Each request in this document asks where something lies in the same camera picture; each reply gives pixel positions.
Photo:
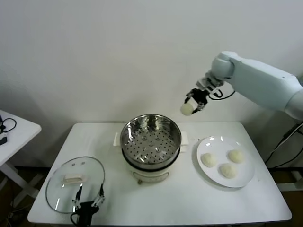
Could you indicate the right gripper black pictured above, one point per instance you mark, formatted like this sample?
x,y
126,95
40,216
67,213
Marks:
x,y
201,95

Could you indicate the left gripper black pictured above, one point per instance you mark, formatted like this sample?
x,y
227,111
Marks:
x,y
85,212

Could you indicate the white steamed baozi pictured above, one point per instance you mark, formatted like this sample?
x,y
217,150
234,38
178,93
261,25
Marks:
x,y
227,170
187,109
209,160
235,156

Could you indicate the steel perforated steamer basket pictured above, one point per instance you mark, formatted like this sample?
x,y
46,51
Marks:
x,y
151,139

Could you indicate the cream electric cooker base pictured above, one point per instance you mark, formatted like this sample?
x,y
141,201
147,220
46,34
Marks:
x,y
151,173

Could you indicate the white round plate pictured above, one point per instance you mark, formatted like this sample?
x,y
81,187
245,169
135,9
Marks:
x,y
213,179

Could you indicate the white folding side table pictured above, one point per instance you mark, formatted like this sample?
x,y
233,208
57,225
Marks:
x,y
21,139

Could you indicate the small black device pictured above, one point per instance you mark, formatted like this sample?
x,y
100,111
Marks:
x,y
2,140

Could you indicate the white floor stand frame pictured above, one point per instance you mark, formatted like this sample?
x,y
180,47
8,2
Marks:
x,y
291,184

